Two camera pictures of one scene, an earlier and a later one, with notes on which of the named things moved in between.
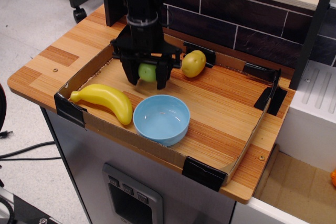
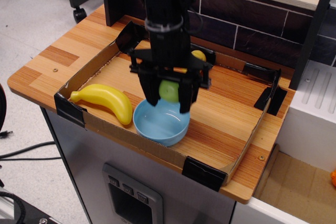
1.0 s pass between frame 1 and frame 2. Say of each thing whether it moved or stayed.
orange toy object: stayed
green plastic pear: moved
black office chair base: stayed
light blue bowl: stayed
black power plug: stayed
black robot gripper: moved
